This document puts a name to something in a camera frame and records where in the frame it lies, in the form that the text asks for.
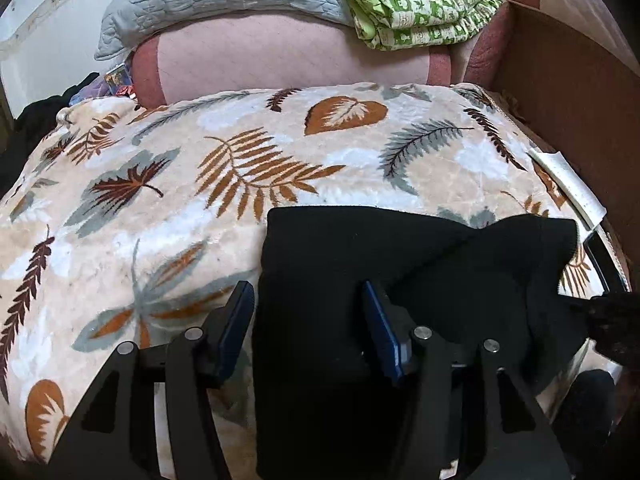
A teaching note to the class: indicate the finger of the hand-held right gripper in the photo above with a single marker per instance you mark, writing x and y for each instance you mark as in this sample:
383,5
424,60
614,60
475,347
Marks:
615,320

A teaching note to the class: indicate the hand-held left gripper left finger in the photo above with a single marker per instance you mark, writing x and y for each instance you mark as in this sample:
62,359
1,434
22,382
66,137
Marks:
235,320

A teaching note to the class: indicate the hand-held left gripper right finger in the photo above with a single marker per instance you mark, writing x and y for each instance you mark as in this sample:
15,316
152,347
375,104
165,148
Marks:
382,335

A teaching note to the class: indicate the black pants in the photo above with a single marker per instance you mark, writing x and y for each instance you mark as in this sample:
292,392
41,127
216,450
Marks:
325,260

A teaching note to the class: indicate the dark round object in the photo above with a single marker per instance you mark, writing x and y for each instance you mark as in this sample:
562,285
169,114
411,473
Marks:
595,400

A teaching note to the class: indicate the leaf print fleece blanket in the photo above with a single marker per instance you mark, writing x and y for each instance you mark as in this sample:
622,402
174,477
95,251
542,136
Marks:
200,240

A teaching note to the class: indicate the colourful packet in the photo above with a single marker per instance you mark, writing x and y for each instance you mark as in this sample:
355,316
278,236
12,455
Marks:
119,80

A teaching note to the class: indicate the purple cloth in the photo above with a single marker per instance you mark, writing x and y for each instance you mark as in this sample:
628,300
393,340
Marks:
90,94

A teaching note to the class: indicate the pink and red sofa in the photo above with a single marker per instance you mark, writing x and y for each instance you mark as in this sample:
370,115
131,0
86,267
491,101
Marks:
290,55

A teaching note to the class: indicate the dark cloth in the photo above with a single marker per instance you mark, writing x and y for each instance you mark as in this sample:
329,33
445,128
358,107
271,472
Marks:
45,115

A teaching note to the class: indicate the green patterned folded blanket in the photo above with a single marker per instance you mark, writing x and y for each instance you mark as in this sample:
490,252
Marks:
410,15

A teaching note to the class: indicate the black curved frame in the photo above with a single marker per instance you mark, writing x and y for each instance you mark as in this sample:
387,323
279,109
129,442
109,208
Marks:
602,265

